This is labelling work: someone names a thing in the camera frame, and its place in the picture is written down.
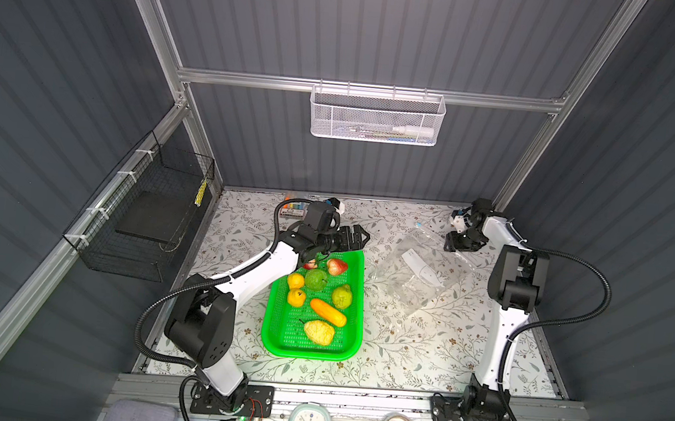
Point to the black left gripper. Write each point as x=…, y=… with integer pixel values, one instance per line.
x=346, y=238

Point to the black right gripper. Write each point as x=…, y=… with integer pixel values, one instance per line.
x=468, y=238

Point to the green round fruit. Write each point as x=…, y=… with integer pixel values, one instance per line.
x=316, y=280

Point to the green guava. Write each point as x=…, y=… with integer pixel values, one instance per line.
x=342, y=297

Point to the clear zip top bag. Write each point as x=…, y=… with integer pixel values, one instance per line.
x=419, y=270

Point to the orange carrot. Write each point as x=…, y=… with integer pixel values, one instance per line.
x=328, y=313

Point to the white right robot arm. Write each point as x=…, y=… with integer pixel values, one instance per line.
x=516, y=285

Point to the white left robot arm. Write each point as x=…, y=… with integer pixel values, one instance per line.
x=201, y=320

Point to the red apple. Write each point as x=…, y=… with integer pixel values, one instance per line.
x=336, y=267

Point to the coloured marker pack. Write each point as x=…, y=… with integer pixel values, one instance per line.
x=293, y=209

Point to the small yellow lemon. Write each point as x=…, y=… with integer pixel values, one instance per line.
x=295, y=281

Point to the green plastic tray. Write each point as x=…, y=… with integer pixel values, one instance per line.
x=282, y=331

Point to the yellow pear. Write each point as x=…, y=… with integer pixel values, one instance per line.
x=296, y=298

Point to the yellow tag on basket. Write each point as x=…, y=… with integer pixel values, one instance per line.
x=198, y=200

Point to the grey cloth pouch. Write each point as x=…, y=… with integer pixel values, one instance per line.
x=131, y=410

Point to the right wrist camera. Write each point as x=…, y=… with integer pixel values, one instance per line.
x=459, y=221

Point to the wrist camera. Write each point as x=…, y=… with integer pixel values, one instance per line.
x=459, y=221
x=337, y=204

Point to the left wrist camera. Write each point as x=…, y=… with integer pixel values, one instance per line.
x=337, y=204

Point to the white wire mesh basket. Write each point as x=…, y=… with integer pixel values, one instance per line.
x=376, y=116

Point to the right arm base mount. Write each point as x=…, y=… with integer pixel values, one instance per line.
x=470, y=406

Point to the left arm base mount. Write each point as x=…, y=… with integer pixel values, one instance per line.
x=249, y=400

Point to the black wire basket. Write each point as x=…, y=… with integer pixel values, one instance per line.
x=145, y=219

